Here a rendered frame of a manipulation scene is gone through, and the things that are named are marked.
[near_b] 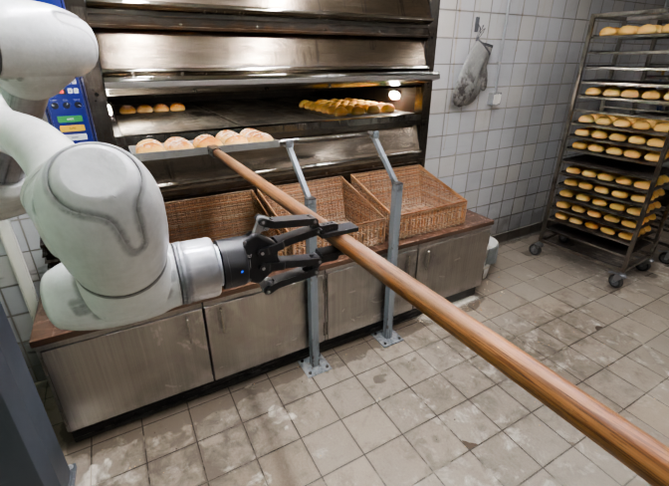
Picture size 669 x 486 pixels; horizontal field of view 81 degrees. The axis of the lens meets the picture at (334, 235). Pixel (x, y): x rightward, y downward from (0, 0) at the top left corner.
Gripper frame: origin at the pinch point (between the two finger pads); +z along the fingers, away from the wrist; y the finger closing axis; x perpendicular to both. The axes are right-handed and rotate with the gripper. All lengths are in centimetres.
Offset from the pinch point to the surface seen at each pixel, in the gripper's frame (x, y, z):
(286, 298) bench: -102, 75, 27
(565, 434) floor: -9, 121, 120
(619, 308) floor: -52, 118, 242
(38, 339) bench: -100, 63, -69
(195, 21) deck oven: -153, -48, 10
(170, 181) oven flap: -152, 24, -12
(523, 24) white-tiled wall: -156, -57, 232
